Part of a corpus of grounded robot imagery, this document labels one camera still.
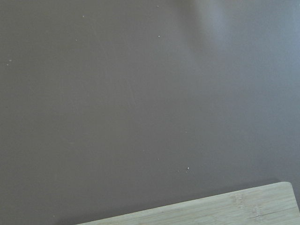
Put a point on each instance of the bamboo cutting board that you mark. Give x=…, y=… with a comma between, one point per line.
x=273, y=204

